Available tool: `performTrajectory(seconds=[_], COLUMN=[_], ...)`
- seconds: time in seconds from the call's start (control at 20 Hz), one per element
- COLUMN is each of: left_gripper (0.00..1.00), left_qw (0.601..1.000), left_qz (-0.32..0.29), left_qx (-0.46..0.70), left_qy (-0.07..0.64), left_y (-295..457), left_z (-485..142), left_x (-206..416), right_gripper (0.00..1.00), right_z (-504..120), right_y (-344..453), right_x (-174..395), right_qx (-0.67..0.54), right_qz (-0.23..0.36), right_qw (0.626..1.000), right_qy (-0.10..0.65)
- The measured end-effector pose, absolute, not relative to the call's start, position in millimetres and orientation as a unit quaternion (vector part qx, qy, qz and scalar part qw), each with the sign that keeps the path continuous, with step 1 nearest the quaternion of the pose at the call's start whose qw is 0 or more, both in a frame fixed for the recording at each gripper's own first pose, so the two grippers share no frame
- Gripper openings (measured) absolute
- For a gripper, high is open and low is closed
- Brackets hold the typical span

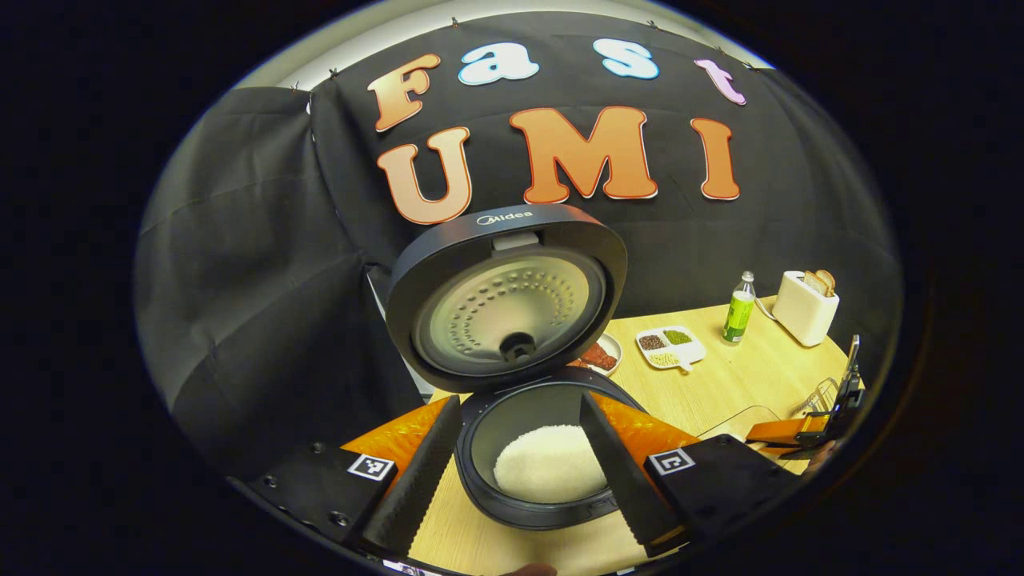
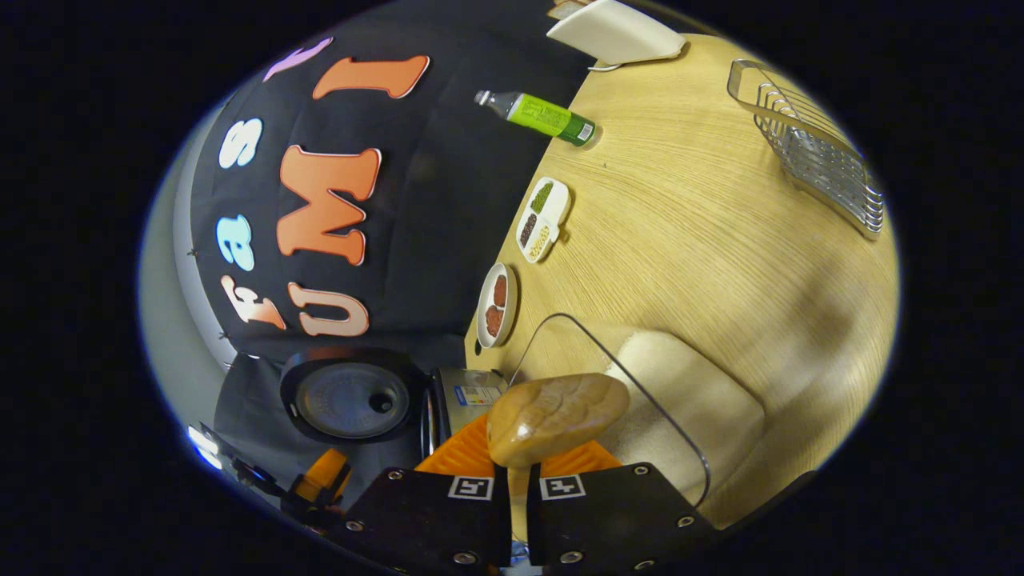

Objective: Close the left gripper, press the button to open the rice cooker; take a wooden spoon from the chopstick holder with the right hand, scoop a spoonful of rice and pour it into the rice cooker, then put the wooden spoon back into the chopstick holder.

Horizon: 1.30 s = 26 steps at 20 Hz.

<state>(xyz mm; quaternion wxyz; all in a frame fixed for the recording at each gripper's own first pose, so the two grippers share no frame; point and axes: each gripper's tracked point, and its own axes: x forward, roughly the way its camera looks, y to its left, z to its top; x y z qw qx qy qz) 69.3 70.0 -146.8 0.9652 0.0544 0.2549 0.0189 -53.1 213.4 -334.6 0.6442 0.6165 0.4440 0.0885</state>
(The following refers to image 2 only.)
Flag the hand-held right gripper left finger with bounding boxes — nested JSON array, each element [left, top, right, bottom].
[[344, 412, 513, 576]]

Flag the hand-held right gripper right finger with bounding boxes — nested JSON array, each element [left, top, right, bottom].
[[528, 438, 714, 575]]

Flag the dark grey rice cooker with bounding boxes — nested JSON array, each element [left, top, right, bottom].
[[280, 346, 513, 469]]

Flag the wooden spoon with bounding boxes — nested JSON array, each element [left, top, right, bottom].
[[486, 373, 631, 553]]

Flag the metal wire chopstick holder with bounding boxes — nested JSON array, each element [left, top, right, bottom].
[[726, 58, 886, 241]]

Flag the ceiling light panel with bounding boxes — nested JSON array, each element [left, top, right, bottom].
[[186, 424, 226, 473]]

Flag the round white plate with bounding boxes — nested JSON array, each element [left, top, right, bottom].
[[476, 262, 519, 349]]

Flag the divided white dish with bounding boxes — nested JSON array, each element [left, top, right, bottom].
[[516, 176, 572, 265]]

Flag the green label drink bottle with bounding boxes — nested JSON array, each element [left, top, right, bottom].
[[474, 90, 597, 147]]

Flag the white toaster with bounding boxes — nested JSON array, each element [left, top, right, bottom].
[[546, 0, 687, 66]]

